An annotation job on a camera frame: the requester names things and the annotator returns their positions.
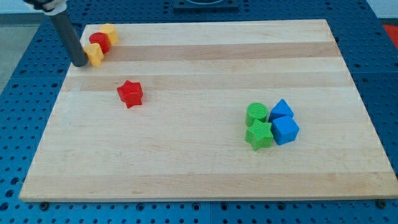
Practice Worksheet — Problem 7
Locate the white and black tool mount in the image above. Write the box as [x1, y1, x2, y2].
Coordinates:
[23, 0, 67, 16]

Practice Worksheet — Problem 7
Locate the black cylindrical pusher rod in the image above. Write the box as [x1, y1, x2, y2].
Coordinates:
[49, 11, 88, 67]

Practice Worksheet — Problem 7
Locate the red star block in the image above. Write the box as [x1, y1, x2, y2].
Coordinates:
[117, 80, 144, 109]

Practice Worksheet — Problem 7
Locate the yellow heart block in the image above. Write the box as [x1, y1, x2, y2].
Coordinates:
[83, 43, 104, 67]

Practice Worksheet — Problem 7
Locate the green star block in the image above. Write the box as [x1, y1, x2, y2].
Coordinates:
[245, 119, 274, 151]

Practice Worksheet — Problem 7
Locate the red cylinder block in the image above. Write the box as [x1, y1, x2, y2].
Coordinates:
[89, 32, 111, 54]

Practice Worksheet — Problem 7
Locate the yellow pentagon block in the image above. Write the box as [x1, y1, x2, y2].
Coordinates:
[99, 24, 119, 45]

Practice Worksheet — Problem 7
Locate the green cylinder block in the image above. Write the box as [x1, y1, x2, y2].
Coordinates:
[245, 102, 268, 126]

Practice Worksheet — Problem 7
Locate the wooden board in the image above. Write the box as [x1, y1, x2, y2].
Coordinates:
[19, 19, 397, 202]

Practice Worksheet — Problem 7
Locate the blue triangle block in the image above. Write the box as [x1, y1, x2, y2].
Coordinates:
[268, 99, 294, 123]

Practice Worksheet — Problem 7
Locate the blue cube block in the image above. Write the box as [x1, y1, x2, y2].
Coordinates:
[271, 116, 300, 145]

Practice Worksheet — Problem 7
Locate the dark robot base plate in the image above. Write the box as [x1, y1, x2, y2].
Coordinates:
[171, 0, 240, 11]

